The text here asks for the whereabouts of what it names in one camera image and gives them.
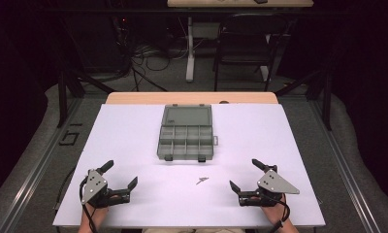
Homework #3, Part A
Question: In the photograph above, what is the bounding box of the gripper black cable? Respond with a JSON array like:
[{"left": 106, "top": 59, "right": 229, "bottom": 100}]
[
  {"left": 79, "top": 176, "right": 98, "bottom": 233},
  {"left": 265, "top": 190, "right": 292, "bottom": 233}
]

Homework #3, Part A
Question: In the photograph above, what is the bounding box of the black metal frame stand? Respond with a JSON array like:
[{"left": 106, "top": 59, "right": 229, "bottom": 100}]
[
  {"left": 274, "top": 68, "right": 334, "bottom": 132},
  {"left": 56, "top": 68, "right": 116, "bottom": 129}
]

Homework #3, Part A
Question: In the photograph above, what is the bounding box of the aluminium floor rail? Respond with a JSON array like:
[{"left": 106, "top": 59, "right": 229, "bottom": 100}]
[
  {"left": 0, "top": 96, "right": 83, "bottom": 233},
  {"left": 307, "top": 96, "right": 383, "bottom": 233}
]

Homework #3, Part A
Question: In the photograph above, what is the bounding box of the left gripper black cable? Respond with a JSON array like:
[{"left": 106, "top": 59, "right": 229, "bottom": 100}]
[{"left": 79, "top": 176, "right": 98, "bottom": 233}]

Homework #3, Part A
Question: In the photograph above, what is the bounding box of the black folding chair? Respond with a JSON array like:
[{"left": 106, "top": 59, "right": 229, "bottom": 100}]
[{"left": 212, "top": 13, "right": 291, "bottom": 92}]

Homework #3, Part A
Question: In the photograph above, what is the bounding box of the background wooden desk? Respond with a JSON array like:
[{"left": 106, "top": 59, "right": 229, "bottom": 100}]
[{"left": 166, "top": 0, "right": 314, "bottom": 9}]

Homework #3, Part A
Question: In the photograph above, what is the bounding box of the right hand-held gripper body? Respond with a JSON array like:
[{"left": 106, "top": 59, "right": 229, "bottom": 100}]
[{"left": 238, "top": 164, "right": 301, "bottom": 208}]

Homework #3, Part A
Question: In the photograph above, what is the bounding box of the white table cover board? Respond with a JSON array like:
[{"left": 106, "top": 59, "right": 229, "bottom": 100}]
[{"left": 51, "top": 103, "right": 327, "bottom": 228}]

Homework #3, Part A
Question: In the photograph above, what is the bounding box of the person's left hand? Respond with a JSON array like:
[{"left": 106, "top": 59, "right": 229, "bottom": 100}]
[{"left": 81, "top": 202, "right": 110, "bottom": 228}]

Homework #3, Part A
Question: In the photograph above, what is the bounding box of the grey plastic organizer box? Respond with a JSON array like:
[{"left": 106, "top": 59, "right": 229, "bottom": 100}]
[{"left": 156, "top": 103, "right": 220, "bottom": 163}]

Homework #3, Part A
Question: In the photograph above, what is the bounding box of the wooden table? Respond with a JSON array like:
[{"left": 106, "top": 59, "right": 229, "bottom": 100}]
[{"left": 105, "top": 91, "right": 279, "bottom": 106}]

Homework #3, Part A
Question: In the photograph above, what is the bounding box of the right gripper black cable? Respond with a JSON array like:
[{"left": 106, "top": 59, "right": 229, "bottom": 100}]
[{"left": 265, "top": 190, "right": 292, "bottom": 233}]

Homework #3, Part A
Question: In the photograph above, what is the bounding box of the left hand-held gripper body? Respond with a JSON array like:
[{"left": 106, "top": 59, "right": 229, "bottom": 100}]
[{"left": 81, "top": 168, "right": 132, "bottom": 209}]

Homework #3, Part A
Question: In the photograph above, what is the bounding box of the white desk leg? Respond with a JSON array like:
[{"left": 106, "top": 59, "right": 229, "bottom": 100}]
[{"left": 184, "top": 16, "right": 197, "bottom": 83}]

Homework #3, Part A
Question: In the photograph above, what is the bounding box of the tangle of floor cables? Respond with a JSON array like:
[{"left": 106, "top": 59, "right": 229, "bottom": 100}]
[{"left": 115, "top": 38, "right": 191, "bottom": 92}]

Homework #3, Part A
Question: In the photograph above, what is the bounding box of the person's right hand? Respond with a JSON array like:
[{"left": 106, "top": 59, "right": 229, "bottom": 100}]
[{"left": 261, "top": 193, "right": 291, "bottom": 226}]

